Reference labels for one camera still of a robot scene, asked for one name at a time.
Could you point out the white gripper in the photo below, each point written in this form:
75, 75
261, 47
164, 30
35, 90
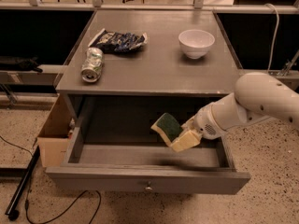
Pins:
205, 123

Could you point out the green and yellow sponge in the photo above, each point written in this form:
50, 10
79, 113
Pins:
167, 127

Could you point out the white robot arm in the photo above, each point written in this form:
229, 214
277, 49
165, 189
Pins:
256, 97

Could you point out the open grey top drawer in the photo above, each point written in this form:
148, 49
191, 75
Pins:
113, 148

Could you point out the metal drawer knob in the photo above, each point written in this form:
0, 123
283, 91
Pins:
148, 187

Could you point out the grey wooden cabinet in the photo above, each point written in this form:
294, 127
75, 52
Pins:
160, 68

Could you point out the white ceramic bowl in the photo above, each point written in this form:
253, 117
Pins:
195, 43

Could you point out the crushed silver soda can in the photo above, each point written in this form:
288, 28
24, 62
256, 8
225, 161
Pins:
92, 67

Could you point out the crumpled blue chip bag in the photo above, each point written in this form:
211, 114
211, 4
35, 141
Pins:
114, 42

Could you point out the brown cardboard box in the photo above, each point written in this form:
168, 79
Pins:
53, 139

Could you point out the black metal bar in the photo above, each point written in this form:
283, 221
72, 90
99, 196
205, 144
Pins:
24, 175

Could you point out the black object on rail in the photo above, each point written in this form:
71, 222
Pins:
9, 63

